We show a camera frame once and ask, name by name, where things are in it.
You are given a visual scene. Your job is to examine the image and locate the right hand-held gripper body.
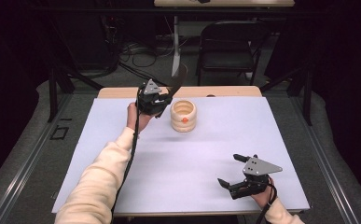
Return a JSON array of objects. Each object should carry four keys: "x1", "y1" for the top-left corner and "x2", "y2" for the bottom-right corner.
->
[{"x1": 229, "y1": 153, "x2": 284, "y2": 201}]

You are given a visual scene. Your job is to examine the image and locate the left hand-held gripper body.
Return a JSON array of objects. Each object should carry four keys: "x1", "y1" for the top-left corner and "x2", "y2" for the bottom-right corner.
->
[{"x1": 135, "y1": 78, "x2": 174, "y2": 117}]

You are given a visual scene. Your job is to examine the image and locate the cream ribbed cup orange dot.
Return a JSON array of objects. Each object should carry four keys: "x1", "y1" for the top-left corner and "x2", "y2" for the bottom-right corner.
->
[{"x1": 169, "y1": 99, "x2": 198, "y2": 133}]

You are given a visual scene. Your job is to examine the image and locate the person's left hand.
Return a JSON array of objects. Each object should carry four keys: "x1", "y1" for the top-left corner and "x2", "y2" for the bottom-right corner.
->
[{"x1": 126, "y1": 102, "x2": 155, "y2": 134}]

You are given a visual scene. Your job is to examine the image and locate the person's right hand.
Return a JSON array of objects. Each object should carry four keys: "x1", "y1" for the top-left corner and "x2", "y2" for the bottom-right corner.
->
[{"x1": 250, "y1": 176, "x2": 277, "y2": 210}]

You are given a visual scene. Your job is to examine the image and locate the white table cover sheet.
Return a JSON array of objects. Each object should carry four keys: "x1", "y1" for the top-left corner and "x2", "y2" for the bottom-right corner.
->
[{"x1": 50, "y1": 95, "x2": 311, "y2": 215}]

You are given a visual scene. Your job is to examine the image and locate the dark equipment rack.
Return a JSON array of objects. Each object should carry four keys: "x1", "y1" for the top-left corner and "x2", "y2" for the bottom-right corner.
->
[{"x1": 75, "y1": 13, "x2": 120, "y2": 73}]

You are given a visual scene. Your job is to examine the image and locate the black metal stand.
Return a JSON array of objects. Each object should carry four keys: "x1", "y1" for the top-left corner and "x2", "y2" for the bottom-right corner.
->
[
  {"x1": 259, "y1": 62, "x2": 313, "y2": 127},
  {"x1": 46, "y1": 18, "x2": 105, "y2": 123}
]

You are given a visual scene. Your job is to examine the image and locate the black folding chair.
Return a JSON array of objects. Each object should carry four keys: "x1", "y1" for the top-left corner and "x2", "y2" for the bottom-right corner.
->
[{"x1": 196, "y1": 20, "x2": 271, "y2": 87}]

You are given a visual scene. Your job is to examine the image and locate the light desk with white leg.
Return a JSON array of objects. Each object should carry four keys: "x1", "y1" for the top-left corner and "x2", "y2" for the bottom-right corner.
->
[{"x1": 153, "y1": 0, "x2": 296, "y2": 79}]

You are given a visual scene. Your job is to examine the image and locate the tangle of floor cables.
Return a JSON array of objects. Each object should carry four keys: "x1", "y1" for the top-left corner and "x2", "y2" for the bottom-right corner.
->
[{"x1": 118, "y1": 39, "x2": 174, "y2": 88}]

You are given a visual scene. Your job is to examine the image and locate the left hand-held gripper black cable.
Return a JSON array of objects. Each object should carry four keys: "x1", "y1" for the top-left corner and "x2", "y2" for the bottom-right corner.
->
[{"x1": 110, "y1": 88, "x2": 146, "y2": 217}]

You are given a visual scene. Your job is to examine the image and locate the hand-held gripper black cable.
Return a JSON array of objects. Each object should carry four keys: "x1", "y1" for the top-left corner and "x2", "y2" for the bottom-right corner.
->
[
  {"x1": 255, "y1": 183, "x2": 279, "y2": 224},
  {"x1": 110, "y1": 88, "x2": 146, "y2": 217}
]

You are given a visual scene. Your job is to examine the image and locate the right hand-held gripper black cable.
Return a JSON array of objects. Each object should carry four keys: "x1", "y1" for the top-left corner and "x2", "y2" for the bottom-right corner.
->
[{"x1": 255, "y1": 183, "x2": 279, "y2": 224}]

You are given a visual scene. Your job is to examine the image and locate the metal floor rail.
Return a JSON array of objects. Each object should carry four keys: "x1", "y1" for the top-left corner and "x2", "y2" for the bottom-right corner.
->
[
  {"x1": 288, "y1": 95, "x2": 360, "y2": 224},
  {"x1": 0, "y1": 92, "x2": 74, "y2": 224}
]

